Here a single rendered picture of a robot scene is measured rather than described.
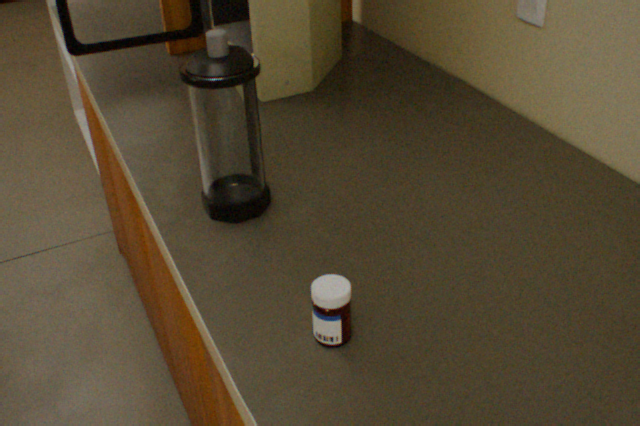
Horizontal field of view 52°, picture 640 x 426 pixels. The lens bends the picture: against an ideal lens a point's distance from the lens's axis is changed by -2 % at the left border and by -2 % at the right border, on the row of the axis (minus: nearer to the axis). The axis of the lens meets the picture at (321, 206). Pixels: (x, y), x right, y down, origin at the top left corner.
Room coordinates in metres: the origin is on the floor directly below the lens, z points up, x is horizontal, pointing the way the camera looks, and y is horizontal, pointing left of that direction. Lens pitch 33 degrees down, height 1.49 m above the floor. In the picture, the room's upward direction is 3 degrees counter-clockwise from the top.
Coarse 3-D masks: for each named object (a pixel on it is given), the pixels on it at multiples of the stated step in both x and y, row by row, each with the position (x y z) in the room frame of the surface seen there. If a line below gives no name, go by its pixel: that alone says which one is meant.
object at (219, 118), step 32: (256, 64) 0.85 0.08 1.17; (192, 96) 0.83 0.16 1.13; (224, 96) 0.81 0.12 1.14; (256, 96) 0.85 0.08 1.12; (224, 128) 0.81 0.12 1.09; (256, 128) 0.84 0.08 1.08; (224, 160) 0.81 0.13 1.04; (256, 160) 0.84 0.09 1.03; (224, 192) 0.81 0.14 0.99; (256, 192) 0.83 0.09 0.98
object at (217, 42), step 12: (216, 36) 0.85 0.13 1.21; (204, 48) 0.88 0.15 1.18; (216, 48) 0.85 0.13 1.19; (228, 48) 0.86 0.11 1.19; (240, 48) 0.88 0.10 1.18; (192, 60) 0.84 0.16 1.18; (204, 60) 0.84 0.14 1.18; (216, 60) 0.83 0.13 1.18; (228, 60) 0.83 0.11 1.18; (240, 60) 0.84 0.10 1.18; (252, 60) 0.86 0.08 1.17; (192, 72) 0.83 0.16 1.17; (204, 72) 0.82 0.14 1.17; (216, 72) 0.82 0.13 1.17; (228, 72) 0.82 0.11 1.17
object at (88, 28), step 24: (72, 0) 1.42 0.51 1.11; (96, 0) 1.44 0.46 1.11; (120, 0) 1.45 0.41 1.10; (144, 0) 1.47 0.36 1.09; (168, 0) 1.48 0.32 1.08; (72, 24) 1.42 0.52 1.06; (96, 24) 1.43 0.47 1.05; (120, 24) 1.45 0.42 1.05; (144, 24) 1.47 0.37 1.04; (168, 24) 1.48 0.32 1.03
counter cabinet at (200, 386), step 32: (96, 128) 1.74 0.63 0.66; (96, 160) 2.03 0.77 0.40; (128, 192) 1.31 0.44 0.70; (128, 224) 1.47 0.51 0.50; (128, 256) 1.70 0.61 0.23; (160, 256) 1.03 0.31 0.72; (160, 288) 1.13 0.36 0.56; (160, 320) 1.26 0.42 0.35; (192, 320) 0.83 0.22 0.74; (192, 352) 0.89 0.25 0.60; (192, 384) 0.97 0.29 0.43; (224, 384) 0.68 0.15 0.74; (192, 416) 1.08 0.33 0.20; (224, 416) 0.72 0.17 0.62
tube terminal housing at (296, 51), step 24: (264, 0) 1.24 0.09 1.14; (288, 0) 1.26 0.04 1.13; (312, 0) 1.30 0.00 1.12; (336, 0) 1.43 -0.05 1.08; (264, 24) 1.24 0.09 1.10; (288, 24) 1.26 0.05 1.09; (312, 24) 1.29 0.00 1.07; (336, 24) 1.43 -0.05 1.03; (264, 48) 1.24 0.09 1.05; (288, 48) 1.26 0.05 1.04; (312, 48) 1.28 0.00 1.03; (336, 48) 1.42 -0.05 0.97; (264, 72) 1.23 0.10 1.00; (288, 72) 1.26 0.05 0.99; (312, 72) 1.28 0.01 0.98; (264, 96) 1.23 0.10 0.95
